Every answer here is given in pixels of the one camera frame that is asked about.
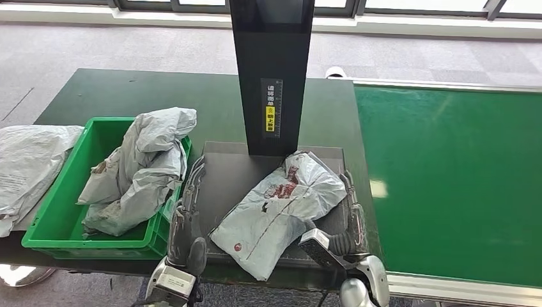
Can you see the flat white printed parcel bag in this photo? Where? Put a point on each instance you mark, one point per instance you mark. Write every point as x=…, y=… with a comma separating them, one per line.
x=29, y=165

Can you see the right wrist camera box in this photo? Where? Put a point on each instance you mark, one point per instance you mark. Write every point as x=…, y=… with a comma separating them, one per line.
x=317, y=248

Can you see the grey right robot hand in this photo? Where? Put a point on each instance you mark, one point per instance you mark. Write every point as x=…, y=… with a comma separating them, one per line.
x=355, y=237

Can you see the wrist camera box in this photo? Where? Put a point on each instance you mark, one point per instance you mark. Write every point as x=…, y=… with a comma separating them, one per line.
x=173, y=284
x=317, y=248

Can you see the silver conveyor frame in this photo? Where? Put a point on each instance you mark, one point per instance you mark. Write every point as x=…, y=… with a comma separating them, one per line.
x=423, y=83

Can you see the green plastic crate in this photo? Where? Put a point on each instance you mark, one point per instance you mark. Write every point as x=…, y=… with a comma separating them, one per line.
x=55, y=220

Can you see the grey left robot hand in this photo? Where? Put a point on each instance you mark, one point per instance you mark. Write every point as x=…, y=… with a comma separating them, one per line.
x=186, y=241

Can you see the white conveyor roller cap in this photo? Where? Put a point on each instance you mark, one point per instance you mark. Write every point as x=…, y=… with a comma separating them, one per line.
x=336, y=72

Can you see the round silver metal base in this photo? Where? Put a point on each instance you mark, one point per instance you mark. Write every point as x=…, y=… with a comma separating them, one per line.
x=25, y=274

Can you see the white parcel bag red print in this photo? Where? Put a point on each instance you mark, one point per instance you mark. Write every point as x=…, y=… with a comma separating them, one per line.
x=271, y=224

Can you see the grey parcel bag brown stain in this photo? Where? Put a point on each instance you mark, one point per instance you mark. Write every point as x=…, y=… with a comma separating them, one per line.
x=156, y=131
x=118, y=212

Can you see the white window sill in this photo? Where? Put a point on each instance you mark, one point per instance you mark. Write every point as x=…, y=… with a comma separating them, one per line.
x=127, y=19

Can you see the dark window frame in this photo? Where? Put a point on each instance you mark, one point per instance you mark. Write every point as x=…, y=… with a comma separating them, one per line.
x=114, y=4

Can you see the black inbound scanner machine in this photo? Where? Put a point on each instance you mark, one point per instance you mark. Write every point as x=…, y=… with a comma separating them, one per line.
x=273, y=55

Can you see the black yellow warning label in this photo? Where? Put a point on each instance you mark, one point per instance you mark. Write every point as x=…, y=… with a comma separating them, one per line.
x=270, y=118

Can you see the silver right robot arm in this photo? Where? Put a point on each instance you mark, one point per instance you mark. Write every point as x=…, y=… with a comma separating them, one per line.
x=377, y=275

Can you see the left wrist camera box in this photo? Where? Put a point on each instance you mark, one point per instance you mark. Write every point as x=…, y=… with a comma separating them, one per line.
x=173, y=284

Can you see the green conveyor belt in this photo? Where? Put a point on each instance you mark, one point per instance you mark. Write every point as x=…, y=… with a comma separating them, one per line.
x=444, y=135

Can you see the dark green table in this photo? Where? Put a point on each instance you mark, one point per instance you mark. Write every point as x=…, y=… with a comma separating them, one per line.
x=106, y=93

